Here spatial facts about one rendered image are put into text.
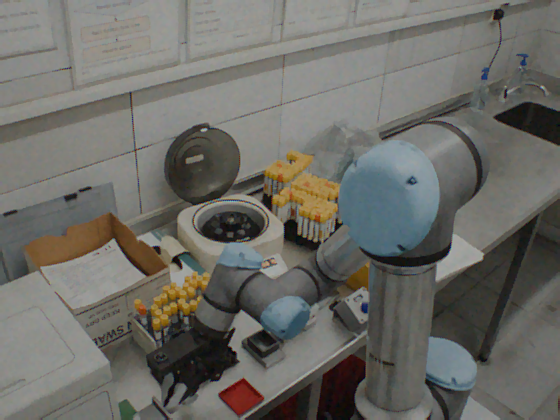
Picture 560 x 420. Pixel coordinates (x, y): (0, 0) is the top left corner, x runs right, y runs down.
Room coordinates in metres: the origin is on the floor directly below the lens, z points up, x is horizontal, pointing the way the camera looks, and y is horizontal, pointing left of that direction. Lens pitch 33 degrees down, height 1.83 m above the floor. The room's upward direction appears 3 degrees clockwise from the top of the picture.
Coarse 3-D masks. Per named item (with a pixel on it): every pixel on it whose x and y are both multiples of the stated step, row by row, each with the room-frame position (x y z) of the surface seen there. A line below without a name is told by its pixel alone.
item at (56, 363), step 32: (0, 288) 0.70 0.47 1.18; (32, 288) 0.71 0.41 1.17; (0, 320) 0.62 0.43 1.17; (32, 320) 0.63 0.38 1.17; (64, 320) 0.64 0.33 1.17; (0, 352) 0.56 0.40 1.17; (32, 352) 0.56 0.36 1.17; (64, 352) 0.57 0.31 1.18; (96, 352) 0.57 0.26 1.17; (0, 384) 0.50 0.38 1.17; (32, 384) 0.50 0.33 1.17; (64, 384) 0.51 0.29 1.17; (96, 384) 0.54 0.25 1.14; (0, 416) 0.45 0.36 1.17; (32, 416) 0.47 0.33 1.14; (64, 416) 0.50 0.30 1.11; (96, 416) 0.53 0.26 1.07
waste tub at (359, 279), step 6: (366, 264) 1.08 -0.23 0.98; (360, 270) 1.09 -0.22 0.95; (366, 270) 1.08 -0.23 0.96; (354, 276) 1.10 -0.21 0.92; (360, 276) 1.09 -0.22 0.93; (366, 276) 1.07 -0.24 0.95; (348, 282) 1.11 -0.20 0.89; (354, 282) 1.10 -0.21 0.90; (360, 282) 1.08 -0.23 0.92; (366, 282) 1.07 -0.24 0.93; (354, 288) 1.10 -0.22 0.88; (360, 288) 1.08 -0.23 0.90; (366, 288) 1.07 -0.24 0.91
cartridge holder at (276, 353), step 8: (248, 336) 0.91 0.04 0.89; (256, 336) 0.89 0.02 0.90; (264, 336) 0.91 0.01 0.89; (272, 336) 0.89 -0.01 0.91; (248, 344) 0.88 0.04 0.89; (256, 344) 0.86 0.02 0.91; (264, 344) 0.88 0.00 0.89; (272, 344) 0.88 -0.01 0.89; (256, 352) 0.86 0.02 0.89; (264, 352) 0.84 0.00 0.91; (272, 352) 0.86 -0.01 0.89; (280, 352) 0.86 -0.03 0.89; (264, 360) 0.84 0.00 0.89; (272, 360) 0.84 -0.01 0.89
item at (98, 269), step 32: (96, 224) 1.14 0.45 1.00; (32, 256) 1.02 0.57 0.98; (64, 256) 1.08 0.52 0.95; (96, 256) 1.10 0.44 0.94; (128, 256) 1.12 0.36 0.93; (160, 256) 1.01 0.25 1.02; (64, 288) 0.97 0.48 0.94; (96, 288) 0.98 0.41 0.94; (128, 288) 0.90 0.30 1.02; (160, 288) 0.95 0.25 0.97; (96, 320) 0.84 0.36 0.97; (128, 320) 0.89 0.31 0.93
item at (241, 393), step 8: (232, 384) 0.77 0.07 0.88; (240, 384) 0.78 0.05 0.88; (248, 384) 0.77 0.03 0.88; (224, 392) 0.75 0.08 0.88; (232, 392) 0.75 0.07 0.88; (240, 392) 0.75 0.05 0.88; (248, 392) 0.76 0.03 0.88; (256, 392) 0.75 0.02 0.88; (224, 400) 0.73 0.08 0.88; (232, 400) 0.73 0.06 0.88; (240, 400) 0.73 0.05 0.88; (248, 400) 0.74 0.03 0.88; (256, 400) 0.73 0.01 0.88; (232, 408) 0.71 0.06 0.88; (240, 408) 0.71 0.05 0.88; (248, 408) 0.71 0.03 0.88
